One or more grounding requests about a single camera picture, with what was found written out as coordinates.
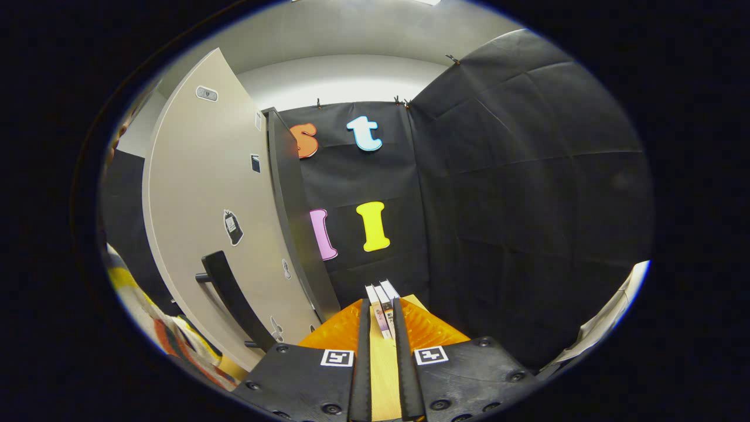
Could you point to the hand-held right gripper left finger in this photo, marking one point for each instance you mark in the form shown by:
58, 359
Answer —
362, 375

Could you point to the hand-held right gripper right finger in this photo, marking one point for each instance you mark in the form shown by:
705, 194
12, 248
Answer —
405, 375

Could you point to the beige cabinet door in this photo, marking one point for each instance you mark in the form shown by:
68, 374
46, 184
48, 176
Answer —
205, 176

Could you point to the white paperback book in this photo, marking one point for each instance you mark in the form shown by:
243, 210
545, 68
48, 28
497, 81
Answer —
391, 288
387, 302
381, 319

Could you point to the person's striped garment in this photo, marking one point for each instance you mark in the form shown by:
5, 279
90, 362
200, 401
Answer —
170, 340

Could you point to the pale cloth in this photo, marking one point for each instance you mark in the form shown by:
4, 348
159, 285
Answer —
603, 319

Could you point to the black backdrop cloth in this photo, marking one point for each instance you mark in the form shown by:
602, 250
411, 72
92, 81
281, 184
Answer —
527, 205

